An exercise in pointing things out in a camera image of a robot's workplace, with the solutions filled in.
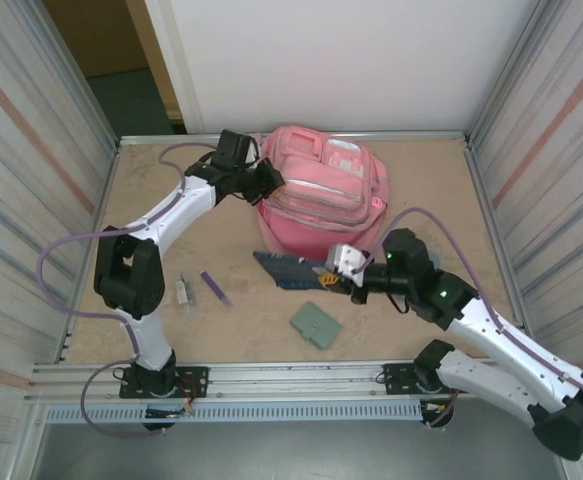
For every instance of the dark blue book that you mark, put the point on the dark blue book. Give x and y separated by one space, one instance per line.
291 270

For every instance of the green snap wallet notebook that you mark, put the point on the green snap wallet notebook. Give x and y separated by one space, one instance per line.
316 325

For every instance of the pink backpack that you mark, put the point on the pink backpack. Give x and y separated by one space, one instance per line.
321 200

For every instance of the purple pen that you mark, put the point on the purple pen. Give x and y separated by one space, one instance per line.
216 287

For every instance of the small white correction tape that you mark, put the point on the small white correction tape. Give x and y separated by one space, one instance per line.
181 294

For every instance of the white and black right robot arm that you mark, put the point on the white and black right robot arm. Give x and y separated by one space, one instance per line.
496 340

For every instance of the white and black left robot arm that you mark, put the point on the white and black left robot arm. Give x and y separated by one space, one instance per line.
171 215

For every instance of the grey metal sheet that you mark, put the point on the grey metal sheet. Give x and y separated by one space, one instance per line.
296 455

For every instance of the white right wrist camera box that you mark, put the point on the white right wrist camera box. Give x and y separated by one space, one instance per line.
346 257

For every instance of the aluminium table edge rail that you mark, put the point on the aluminium table edge rail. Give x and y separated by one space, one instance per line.
146 139

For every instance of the wide aluminium mounting rail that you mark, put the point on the wide aluminium mounting rail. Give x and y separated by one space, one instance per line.
296 375

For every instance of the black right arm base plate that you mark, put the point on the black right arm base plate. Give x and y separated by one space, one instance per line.
396 380

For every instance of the aluminium side frame rail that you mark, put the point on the aluminium side frame rail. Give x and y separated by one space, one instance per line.
109 175
477 175

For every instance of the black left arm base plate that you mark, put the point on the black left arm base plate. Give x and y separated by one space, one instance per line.
193 380

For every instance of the aluminium upright post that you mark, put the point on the aluminium upright post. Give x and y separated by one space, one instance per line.
77 75
510 75

